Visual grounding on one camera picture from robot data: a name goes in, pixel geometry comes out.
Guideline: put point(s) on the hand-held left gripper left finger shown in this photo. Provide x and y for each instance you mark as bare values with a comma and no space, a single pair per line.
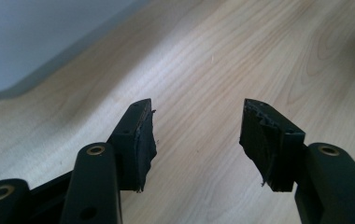
133,146

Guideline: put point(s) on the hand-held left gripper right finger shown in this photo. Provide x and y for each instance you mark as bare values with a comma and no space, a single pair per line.
267,149

